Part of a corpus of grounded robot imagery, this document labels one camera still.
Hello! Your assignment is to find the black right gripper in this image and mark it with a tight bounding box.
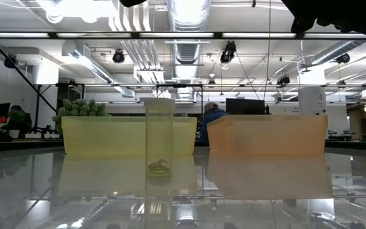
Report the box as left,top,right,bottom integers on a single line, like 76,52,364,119
281,0,352,33

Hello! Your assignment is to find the yellow-green medicine bottle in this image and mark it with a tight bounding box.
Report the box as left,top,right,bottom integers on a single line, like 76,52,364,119
143,97,176,177

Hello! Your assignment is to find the orange translucent plastic bin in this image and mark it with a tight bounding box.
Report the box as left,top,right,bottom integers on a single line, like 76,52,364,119
207,114,329,156

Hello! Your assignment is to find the yellow translucent plastic bin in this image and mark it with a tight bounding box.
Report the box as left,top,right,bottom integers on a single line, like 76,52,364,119
61,116,198,156

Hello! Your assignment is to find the black office monitor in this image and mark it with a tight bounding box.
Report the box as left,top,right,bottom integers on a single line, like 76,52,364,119
226,97,266,116

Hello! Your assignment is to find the green artificial potted plant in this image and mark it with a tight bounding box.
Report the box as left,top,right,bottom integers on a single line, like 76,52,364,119
52,98,109,128

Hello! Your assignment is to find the thin black diagonal strut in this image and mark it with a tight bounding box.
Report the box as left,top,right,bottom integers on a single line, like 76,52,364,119
0,24,57,113

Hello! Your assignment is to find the person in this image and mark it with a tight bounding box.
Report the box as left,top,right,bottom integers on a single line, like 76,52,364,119
198,101,230,142

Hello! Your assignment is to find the small potted desk plant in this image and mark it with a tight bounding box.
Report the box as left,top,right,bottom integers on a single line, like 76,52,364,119
8,109,28,138

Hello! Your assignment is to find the silver ventilation duct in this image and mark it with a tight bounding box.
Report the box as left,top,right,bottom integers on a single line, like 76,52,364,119
166,0,212,99

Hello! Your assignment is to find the black aluminium rig frame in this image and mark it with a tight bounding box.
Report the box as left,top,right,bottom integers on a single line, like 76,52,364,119
0,31,366,41

